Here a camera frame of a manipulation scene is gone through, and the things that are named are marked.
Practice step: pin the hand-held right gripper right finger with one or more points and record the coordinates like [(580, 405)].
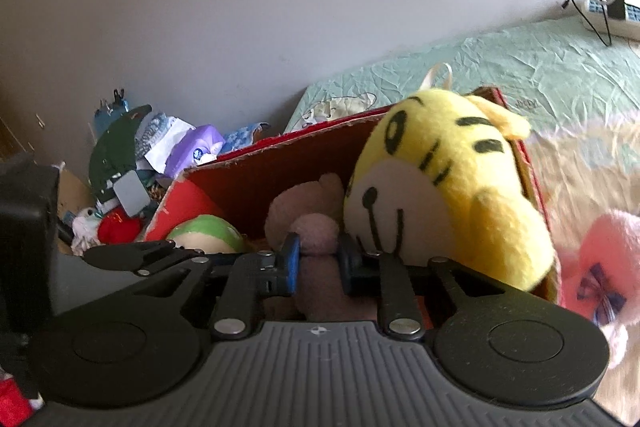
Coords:
[(351, 264)]

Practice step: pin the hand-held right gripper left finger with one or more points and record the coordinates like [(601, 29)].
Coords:
[(290, 264)]

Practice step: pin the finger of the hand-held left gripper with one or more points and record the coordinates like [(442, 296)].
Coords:
[(130, 254)]

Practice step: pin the brown bear plush toy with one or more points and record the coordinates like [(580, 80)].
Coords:
[(310, 212)]

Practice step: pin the green bean plush toy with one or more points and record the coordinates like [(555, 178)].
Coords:
[(210, 232)]

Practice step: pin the red cardboard box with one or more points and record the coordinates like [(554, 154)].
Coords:
[(260, 177)]

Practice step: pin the yellow tiger plush toy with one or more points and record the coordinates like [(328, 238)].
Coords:
[(450, 167)]

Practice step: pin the white plush toy plaid bow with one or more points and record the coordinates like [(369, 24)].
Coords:
[(605, 247)]

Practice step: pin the small white plush toy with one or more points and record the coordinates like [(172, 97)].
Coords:
[(86, 229)]

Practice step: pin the grey card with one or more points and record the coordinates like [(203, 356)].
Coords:
[(130, 193)]

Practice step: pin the brown cardboard box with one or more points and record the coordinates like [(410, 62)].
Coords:
[(72, 192)]

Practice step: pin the dark green object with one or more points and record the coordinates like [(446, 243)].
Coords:
[(112, 152)]

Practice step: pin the white crochet cloth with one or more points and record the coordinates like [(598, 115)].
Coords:
[(160, 137)]

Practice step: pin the purple tissue pack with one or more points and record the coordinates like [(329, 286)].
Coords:
[(192, 149)]

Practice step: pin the blue patterned cloth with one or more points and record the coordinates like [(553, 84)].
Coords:
[(245, 138)]

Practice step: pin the red cloth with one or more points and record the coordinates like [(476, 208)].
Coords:
[(15, 399)]

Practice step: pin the white power strip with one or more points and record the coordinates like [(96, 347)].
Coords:
[(592, 9)]

